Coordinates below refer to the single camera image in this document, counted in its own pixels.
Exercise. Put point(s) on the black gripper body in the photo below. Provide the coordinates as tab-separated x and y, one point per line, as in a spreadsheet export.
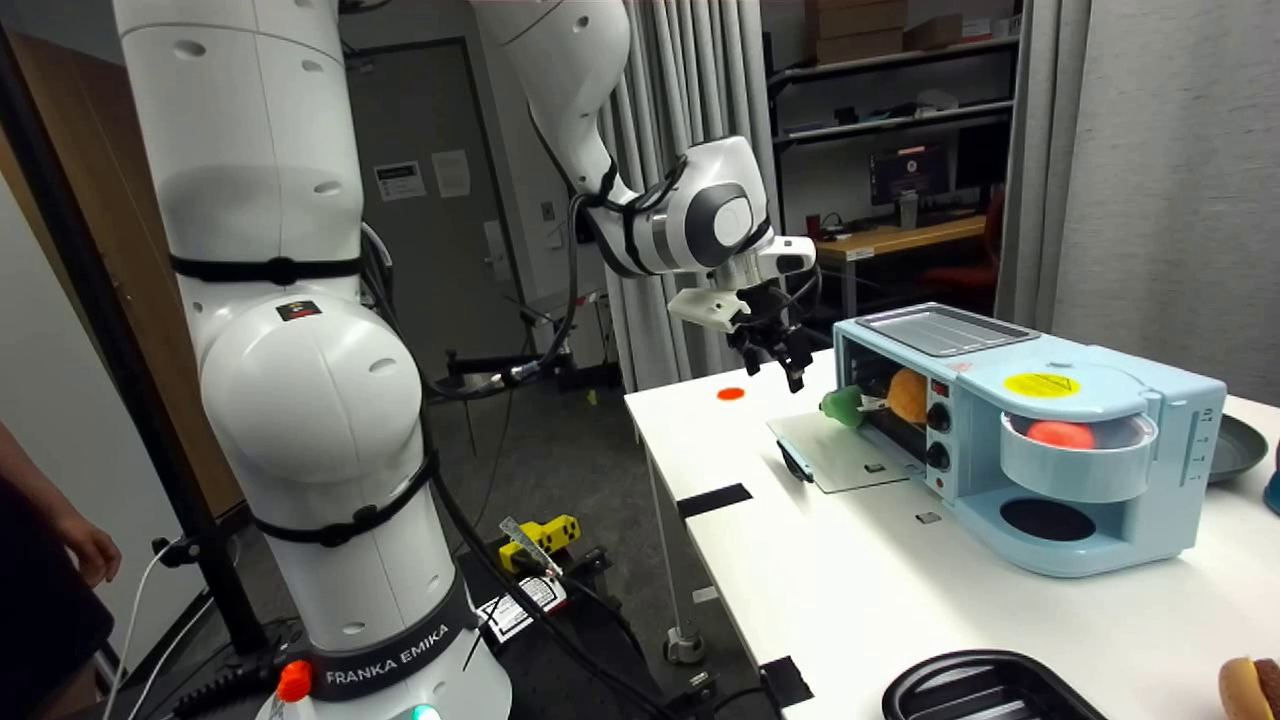
768	317

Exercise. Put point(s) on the clear toy oven door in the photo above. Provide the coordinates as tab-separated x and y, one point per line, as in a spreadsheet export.
840	458

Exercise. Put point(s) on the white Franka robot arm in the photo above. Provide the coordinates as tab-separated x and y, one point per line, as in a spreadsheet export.
320	402

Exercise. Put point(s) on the light blue toy oven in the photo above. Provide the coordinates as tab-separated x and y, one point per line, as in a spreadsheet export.
1064	504

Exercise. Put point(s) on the grey door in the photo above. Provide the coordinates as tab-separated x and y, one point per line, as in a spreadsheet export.
425	281

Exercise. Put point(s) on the white paper door notice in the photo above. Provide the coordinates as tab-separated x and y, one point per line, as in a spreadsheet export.
451	173

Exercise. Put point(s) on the person right hand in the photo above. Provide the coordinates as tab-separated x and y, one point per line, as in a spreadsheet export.
90	549

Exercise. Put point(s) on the red dot sticker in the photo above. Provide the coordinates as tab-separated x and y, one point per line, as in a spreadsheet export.
728	393

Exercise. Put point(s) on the green toy ball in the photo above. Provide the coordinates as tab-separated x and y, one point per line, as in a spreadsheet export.
840	407

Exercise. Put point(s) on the orange toy ball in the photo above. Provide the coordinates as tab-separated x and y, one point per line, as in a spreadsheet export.
911	393

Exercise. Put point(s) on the wooden desk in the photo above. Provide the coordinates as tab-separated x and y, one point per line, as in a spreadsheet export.
895	242

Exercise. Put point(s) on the black tape strip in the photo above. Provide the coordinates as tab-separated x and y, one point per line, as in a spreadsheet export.
786	683
714	500

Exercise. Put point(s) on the black shelf equipment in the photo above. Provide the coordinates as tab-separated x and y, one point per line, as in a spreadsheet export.
925	173

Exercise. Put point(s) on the dark storage shelf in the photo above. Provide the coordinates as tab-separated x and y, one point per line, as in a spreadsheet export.
895	123

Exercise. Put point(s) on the thin metal table leg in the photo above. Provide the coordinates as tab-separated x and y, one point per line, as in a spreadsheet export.
674	586

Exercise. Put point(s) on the black stand bar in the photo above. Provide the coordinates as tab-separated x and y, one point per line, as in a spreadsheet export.
505	365

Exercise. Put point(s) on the wide grey curtain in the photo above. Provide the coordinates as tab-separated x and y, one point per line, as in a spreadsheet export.
692	80

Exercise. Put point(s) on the red toy food piece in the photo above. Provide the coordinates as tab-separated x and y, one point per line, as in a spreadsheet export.
1063	432

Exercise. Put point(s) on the yellow clamp tool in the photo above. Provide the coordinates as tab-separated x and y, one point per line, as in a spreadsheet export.
545	532

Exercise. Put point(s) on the cardboard box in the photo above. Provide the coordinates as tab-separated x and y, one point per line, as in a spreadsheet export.
854	27

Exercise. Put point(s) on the narrow grey curtain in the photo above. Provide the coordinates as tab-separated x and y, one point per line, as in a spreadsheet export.
1042	163

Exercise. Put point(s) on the white label card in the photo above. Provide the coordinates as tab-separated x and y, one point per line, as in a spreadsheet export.
510	610

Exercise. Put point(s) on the black plastic tray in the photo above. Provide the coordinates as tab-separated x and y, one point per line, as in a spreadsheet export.
985	687

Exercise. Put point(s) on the grey bowl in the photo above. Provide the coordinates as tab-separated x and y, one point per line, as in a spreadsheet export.
1235	449

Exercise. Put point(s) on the blue cup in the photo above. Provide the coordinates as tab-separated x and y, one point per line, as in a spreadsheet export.
1274	483

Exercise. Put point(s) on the brown toy bread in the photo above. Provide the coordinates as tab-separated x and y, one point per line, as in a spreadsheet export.
1248	691

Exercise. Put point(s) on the brown wooden panel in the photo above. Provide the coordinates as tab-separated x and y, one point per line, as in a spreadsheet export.
150	267

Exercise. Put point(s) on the black tripod pole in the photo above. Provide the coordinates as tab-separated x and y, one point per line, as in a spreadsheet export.
132	374

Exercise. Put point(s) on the person dark clothed body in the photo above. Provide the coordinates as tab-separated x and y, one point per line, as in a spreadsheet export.
43	640

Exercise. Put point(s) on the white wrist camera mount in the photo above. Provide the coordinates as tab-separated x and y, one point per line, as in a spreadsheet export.
706	307

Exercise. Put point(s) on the silver camera device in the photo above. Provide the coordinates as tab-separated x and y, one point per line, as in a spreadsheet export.
560	339

